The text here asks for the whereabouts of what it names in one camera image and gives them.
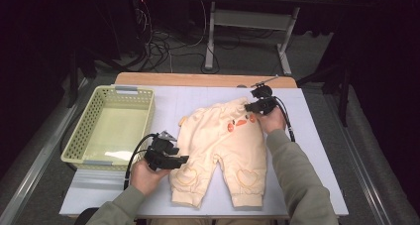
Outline tangle of floor cables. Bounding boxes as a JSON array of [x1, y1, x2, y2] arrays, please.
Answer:
[[132, 0, 242, 74]]

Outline metal floor rail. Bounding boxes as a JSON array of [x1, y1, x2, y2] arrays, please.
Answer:
[[0, 77, 90, 225], [325, 92, 394, 225]]

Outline black stand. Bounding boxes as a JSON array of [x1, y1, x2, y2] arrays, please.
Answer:
[[65, 50, 98, 109], [296, 59, 353, 127]]

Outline cream baby pants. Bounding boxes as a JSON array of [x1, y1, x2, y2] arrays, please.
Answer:
[[168, 96, 267, 209]]

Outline person's left hand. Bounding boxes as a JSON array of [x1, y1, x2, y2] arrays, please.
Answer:
[[130, 159, 172, 197]]

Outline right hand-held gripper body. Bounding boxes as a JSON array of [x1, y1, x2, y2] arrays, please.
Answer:
[[245, 75, 280, 116]]

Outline person's right hand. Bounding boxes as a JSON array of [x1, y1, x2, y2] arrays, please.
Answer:
[[256, 104, 287, 135]]

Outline hand-held gripper cable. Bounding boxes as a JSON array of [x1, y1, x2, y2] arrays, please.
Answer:
[[123, 133, 159, 190], [275, 97, 296, 143]]

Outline green perforated plastic basket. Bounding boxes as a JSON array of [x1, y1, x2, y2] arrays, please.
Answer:
[[60, 84, 157, 171]]

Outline right hand-held gripper cable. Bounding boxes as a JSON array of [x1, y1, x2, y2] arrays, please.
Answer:
[[275, 97, 296, 143]]

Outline grey metal frame desk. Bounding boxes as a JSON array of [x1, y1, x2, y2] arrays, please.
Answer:
[[197, 0, 345, 76]]

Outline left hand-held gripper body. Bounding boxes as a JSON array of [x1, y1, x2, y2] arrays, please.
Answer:
[[144, 130, 181, 171]]

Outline left hand-held gripper cable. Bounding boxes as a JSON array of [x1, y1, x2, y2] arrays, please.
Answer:
[[123, 133, 159, 190]]

